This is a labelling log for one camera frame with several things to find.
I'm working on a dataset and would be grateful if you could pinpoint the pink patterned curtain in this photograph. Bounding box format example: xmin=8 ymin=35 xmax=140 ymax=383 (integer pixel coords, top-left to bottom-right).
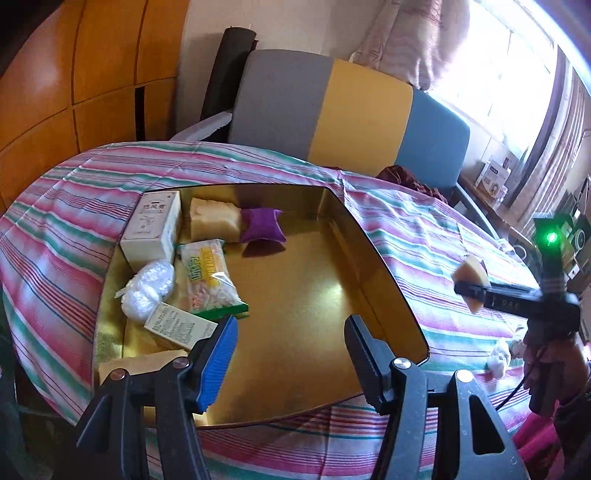
xmin=348 ymin=0 xmax=472 ymax=90

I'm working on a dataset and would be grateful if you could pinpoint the black speaker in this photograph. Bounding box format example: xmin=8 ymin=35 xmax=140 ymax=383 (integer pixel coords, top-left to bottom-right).
xmin=558 ymin=207 xmax=591 ymax=280

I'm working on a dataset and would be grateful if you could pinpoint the grey yellow blue armchair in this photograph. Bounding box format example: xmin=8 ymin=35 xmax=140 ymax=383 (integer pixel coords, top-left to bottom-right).
xmin=170 ymin=48 xmax=472 ymax=206

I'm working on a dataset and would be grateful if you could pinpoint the purple cloth pouch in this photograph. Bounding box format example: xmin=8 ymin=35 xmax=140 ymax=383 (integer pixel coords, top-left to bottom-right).
xmin=238 ymin=207 xmax=288 ymax=246

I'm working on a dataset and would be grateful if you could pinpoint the wooden wardrobe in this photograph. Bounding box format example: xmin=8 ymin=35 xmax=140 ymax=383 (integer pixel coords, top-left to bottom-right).
xmin=0 ymin=0 xmax=191 ymax=206

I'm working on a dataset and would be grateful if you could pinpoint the gold tin box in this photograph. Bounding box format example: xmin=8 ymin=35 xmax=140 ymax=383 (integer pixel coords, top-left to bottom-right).
xmin=91 ymin=183 xmax=431 ymax=431

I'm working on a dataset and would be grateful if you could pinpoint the maroon cloth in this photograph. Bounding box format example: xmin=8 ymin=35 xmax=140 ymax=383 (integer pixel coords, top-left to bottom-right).
xmin=376 ymin=163 xmax=452 ymax=203

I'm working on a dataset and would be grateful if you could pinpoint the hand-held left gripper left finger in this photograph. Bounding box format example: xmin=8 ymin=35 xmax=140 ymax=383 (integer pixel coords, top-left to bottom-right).
xmin=76 ymin=314 xmax=241 ymax=480

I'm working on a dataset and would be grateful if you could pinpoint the white plastic bag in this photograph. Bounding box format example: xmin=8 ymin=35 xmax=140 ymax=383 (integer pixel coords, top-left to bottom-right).
xmin=486 ymin=337 xmax=512 ymax=380
xmin=115 ymin=259 xmax=177 ymax=320

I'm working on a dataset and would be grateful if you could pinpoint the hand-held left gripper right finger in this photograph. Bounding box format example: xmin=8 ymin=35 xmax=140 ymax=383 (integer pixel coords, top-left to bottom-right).
xmin=344 ymin=314 xmax=520 ymax=480

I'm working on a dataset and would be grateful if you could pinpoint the person's right hand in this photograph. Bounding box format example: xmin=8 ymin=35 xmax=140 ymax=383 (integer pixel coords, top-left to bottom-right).
xmin=523 ymin=324 xmax=591 ymax=409

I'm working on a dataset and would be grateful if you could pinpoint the green and white carton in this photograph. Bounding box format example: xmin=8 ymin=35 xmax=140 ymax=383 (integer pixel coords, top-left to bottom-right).
xmin=143 ymin=302 xmax=219 ymax=350

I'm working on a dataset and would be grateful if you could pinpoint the white printed box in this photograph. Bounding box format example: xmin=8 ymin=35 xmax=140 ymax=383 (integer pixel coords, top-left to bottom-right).
xmin=475 ymin=157 xmax=514 ymax=197

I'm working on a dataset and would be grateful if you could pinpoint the wooden desk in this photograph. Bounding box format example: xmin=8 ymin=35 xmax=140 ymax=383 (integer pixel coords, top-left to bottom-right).
xmin=456 ymin=174 xmax=534 ymax=247

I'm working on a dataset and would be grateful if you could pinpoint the cream cardboard box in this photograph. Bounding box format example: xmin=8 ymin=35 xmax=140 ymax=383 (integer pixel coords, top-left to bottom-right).
xmin=119 ymin=189 xmax=182 ymax=274

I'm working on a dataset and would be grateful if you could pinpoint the yellow green snack packet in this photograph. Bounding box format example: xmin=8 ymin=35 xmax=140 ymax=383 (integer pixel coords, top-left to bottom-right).
xmin=177 ymin=239 xmax=250 ymax=320

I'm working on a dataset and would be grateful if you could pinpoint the yellow sponge block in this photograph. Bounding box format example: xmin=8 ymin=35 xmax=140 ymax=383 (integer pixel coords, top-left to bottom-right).
xmin=189 ymin=198 xmax=244 ymax=244
xmin=451 ymin=256 xmax=491 ymax=315

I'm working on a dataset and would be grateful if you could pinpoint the black rolled mat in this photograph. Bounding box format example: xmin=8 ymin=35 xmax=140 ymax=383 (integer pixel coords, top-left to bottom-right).
xmin=200 ymin=28 xmax=257 ymax=139

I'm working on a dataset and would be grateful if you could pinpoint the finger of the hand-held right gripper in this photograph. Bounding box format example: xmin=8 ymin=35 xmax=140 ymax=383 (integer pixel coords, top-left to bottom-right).
xmin=454 ymin=281 xmax=490 ymax=311

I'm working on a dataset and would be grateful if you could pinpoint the striped bed sheet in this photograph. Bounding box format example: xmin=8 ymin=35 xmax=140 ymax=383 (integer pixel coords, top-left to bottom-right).
xmin=0 ymin=141 xmax=555 ymax=480

